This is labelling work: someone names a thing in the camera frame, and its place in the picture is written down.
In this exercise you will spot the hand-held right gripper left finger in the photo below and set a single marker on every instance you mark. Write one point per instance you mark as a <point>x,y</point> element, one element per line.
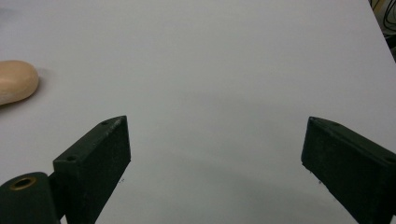
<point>93,168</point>

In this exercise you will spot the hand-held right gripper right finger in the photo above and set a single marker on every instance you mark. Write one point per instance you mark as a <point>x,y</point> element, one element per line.
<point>351,168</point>

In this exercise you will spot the tan rounded wooden object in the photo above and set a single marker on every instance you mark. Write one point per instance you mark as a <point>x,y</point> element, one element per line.
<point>15,81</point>

